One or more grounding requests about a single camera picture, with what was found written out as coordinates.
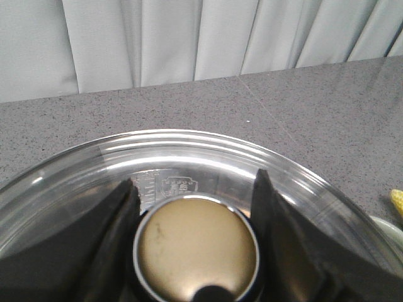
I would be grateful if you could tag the glass pot lid steel rim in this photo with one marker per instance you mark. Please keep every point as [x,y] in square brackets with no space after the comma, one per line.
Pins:
[194,239]

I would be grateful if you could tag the white pleated curtain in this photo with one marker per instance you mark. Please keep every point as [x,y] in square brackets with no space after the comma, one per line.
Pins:
[56,48]

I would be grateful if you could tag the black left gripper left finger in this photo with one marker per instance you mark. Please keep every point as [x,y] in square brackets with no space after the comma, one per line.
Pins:
[83,262]

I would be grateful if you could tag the pale green electric cooking pot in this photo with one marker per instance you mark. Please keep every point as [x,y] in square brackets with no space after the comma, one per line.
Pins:
[393,232]

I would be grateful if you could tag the yellow corn cob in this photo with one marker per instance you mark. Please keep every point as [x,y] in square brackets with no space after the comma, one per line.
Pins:
[396,197]

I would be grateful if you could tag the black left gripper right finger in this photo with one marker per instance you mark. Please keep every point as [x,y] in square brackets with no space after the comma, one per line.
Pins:
[302,263]

